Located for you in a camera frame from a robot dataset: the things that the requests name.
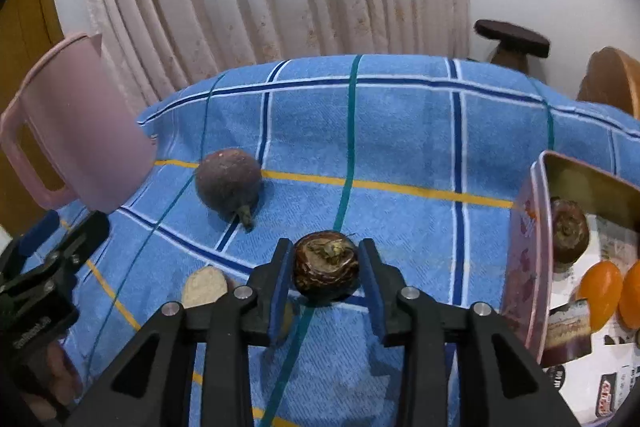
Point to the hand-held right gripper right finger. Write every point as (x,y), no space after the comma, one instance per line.
(372,292)

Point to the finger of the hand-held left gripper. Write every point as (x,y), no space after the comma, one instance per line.
(35,229)
(85,232)

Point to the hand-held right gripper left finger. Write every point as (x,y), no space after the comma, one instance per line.
(281,292)

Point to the brown water chestnut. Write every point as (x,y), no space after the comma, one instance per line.
(325,267)
(570,232)

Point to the pink tin box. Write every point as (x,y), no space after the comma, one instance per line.
(525,267)

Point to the smooth orange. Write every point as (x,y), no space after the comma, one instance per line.
(600,297)

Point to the large dimpled orange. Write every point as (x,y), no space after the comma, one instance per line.
(631,297)

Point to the person's left hand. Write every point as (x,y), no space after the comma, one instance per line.
(62,372)

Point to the pink plastic jug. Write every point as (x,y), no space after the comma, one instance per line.
(85,132)

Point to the purple passion fruit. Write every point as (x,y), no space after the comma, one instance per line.
(227,182)

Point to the blue plaid tablecloth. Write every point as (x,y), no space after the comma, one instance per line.
(400,147)

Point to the brown wooden door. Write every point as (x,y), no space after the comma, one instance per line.
(30,32)

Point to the dark wooden stool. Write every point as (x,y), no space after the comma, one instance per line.
(510,34)

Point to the carved wooden chair back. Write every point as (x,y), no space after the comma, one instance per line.
(610,82)

